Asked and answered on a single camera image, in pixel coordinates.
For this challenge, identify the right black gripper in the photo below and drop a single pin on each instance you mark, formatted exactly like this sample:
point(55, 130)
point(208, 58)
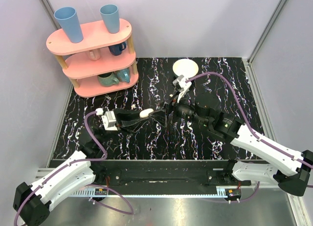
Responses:
point(171, 103)

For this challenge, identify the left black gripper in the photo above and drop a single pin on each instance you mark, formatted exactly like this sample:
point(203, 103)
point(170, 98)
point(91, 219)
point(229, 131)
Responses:
point(119, 121)

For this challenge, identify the white earbud charging case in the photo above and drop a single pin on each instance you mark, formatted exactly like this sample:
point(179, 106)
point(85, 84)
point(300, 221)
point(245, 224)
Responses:
point(145, 113)

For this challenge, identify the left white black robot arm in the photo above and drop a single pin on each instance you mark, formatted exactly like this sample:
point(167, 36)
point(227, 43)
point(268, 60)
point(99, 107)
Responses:
point(33, 203)

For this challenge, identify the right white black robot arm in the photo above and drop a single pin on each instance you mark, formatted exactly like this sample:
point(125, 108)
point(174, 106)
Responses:
point(285, 167)

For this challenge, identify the black marble pattern mat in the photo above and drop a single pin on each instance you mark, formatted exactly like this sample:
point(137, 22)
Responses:
point(180, 139)

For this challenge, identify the green glazed mug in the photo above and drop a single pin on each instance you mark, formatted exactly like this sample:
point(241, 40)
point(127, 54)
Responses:
point(108, 79)

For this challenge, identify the light blue butterfly mug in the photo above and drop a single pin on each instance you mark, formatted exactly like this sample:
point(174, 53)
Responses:
point(123, 75)

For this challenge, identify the cream white bowl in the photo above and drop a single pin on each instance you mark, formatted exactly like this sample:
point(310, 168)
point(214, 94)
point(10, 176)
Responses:
point(186, 67)

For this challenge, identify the pink three-tier shelf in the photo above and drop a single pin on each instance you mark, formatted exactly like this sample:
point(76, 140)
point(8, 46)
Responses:
point(83, 72)

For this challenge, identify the dark blue mug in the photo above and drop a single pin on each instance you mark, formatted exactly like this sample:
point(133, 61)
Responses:
point(117, 49)

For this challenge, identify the pink mug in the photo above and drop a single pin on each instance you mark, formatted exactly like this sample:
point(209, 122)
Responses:
point(94, 54)

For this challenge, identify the right light blue tumbler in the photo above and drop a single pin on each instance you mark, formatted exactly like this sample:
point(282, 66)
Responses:
point(110, 16)

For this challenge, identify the light blue tumbler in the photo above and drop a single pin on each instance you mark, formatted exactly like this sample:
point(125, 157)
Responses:
point(110, 16)
point(68, 20)

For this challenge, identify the left light blue tumbler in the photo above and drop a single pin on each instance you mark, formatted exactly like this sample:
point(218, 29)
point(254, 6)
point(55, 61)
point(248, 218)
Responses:
point(68, 20)

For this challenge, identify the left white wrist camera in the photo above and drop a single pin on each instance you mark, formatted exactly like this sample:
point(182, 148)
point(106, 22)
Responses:
point(109, 121)

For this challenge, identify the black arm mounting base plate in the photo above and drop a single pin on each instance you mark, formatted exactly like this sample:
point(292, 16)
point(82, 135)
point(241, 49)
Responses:
point(145, 172)

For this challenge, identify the slotted white cable duct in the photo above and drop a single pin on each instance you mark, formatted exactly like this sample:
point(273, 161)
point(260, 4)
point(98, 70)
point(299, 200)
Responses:
point(146, 193)

